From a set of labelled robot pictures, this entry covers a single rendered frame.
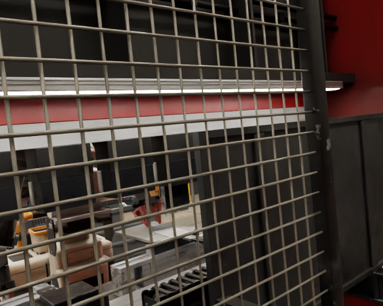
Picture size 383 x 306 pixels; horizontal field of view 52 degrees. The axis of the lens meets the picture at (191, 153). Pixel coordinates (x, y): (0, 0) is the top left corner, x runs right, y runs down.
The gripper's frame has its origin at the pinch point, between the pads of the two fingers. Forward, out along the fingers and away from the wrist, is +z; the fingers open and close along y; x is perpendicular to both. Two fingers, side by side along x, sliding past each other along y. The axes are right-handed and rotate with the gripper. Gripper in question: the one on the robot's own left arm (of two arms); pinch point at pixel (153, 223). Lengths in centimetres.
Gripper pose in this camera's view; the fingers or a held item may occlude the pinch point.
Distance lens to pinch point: 148.2
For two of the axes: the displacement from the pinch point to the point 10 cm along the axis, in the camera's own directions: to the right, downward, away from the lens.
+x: -5.1, 5.0, 6.9
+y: 7.6, -1.1, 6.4
